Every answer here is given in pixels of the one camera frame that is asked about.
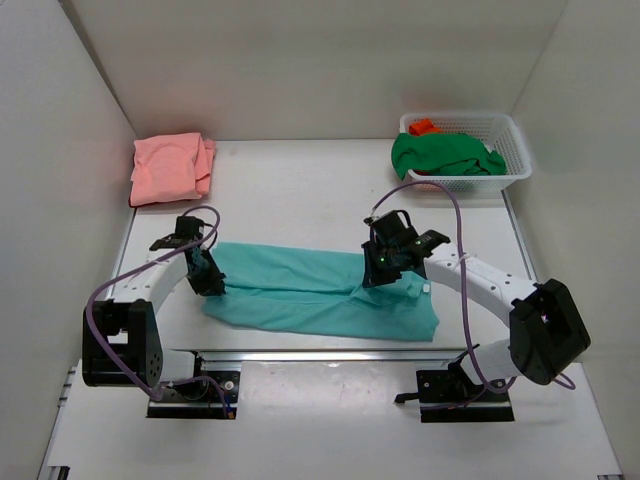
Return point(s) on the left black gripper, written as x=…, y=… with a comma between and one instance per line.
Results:
x=207, y=287

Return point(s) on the folded pink t shirt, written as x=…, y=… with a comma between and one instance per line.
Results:
x=170, y=168

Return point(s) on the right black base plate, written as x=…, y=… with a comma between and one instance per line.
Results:
x=444, y=397

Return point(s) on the white plastic basket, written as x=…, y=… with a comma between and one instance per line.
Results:
x=496, y=131

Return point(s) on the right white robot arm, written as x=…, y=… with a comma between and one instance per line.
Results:
x=546, y=330

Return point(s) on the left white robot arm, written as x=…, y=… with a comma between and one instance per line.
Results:
x=121, y=343

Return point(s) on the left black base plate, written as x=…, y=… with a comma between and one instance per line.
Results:
x=201, y=400

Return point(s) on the green t shirt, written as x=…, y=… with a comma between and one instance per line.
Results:
x=445, y=154

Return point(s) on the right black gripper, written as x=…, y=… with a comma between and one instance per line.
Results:
x=373, y=277

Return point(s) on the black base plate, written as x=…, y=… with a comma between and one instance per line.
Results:
x=444, y=397
x=201, y=400

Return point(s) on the teal t shirt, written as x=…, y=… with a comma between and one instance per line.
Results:
x=315, y=292

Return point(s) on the aluminium rail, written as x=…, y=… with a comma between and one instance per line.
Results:
x=331, y=356

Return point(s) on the orange t shirt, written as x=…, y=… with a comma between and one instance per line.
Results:
x=423, y=127

